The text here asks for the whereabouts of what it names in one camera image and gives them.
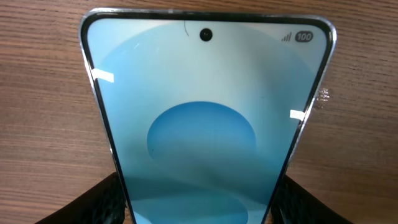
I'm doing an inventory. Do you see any Galaxy S25 smartphone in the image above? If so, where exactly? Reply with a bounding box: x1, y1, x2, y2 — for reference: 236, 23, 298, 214
78, 7, 337, 224

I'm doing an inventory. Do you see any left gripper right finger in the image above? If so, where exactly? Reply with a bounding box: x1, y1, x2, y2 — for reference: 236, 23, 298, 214
271, 175, 353, 224

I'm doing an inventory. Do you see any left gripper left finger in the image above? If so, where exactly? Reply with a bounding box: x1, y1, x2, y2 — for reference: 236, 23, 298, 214
37, 172, 126, 224

